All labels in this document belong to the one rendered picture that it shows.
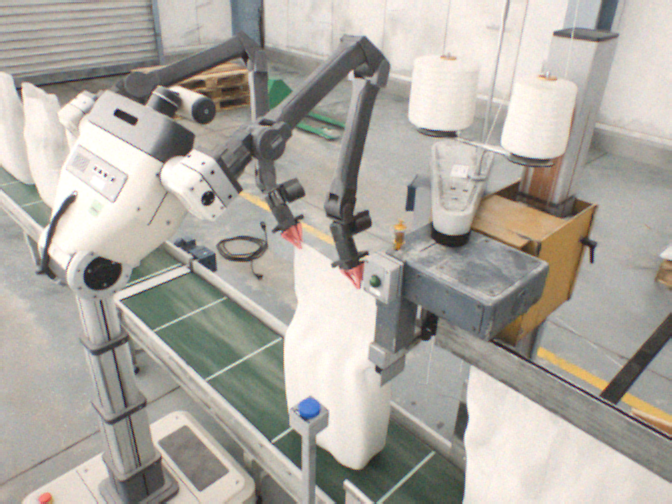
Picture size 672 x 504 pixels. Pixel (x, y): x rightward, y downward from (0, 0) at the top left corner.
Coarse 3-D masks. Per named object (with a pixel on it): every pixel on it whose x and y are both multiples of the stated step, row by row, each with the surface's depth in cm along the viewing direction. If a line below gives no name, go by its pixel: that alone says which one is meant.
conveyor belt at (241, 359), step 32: (160, 288) 274; (192, 288) 275; (160, 320) 252; (192, 320) 253; (224, 320) 254; (256, 320) 254; (192, 352) 234; (224, 352) 235; (256, 352) 235; (224, 384) 219; (256, 384) 219; (256, 416) 205; (288, 416) 205; (288, 448) 193; (320, 448) 193; (384, 448) 194; (416, 448) 194; (320, 480) 182; (352, 480) 182; (384, 480) 183; (416, 480) 183; (448, 480) 183
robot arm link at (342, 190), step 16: (384, 64) 141; (352, 80) 147; (368, 80) 142; (384, 80) 142; (352, 96) 146; (368, 96) 144; (352, 112) 146; (368, 112) 146; (352, 128) 146; (352, 144) 147; (352, 160) 148; (336, 176) 150; (352, 176) 150; (336, 192) 150; (352, 192) 151; (336, 208) 150
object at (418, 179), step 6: (414, 180) 167; (420, 180) 167; (426, 180) 167; (408, 186) 164; (414, 186) 163; (408, 192) 164; (414, 192) 164; (408, 198) 165; (414, 198) 165; (408, 204) 167; (414, 204) 166; (408, 210) 168
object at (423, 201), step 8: (416, 192) 162; (424, 192) 160; (416, 200) 163; (424, 200) 161; (416, 208) 164; (424, 208) 162; (416, 216) 165; (424, 216) 163; (432, 216) 159; (416, 224) 166; (424, 224) 164
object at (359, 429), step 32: (320, 256) 170; (320, 288) 176; (352, 288) 162; (320, 320) 178; (352, 320) 168; (288, 352) 185; (320, 352) 173; (352, 352) 168; (288, 384) 191; (320, 384) 177; (352, 384) 166; (384, 384) 169; (352, 416) 172; (384, 416) 177; (352, 448) 179
